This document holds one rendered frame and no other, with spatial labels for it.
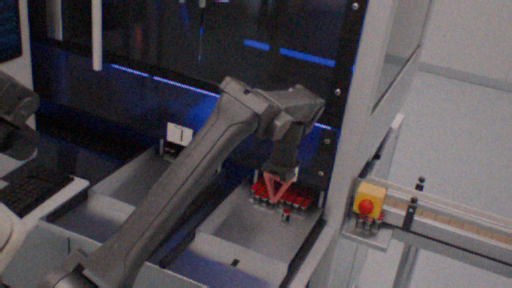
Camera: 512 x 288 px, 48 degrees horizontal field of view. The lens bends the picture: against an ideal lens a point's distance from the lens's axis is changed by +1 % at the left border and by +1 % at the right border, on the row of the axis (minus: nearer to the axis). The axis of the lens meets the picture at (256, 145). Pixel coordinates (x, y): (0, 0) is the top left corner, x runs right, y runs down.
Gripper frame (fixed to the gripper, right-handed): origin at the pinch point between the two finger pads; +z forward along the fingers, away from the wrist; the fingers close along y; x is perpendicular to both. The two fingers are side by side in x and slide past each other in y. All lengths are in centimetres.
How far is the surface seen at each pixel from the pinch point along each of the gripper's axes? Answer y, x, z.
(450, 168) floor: 288, -45, 57
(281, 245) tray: 12.5, -1.6, 17.4
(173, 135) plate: 26.3, 41.9, 2.1
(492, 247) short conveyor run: 37, -53, 8
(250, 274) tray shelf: -1.9, 1.1, 20.2
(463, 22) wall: 486, -21, -36
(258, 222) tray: 18.8, 7.8, 16.3
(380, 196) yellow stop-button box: 24.5, -21.9, -0.1
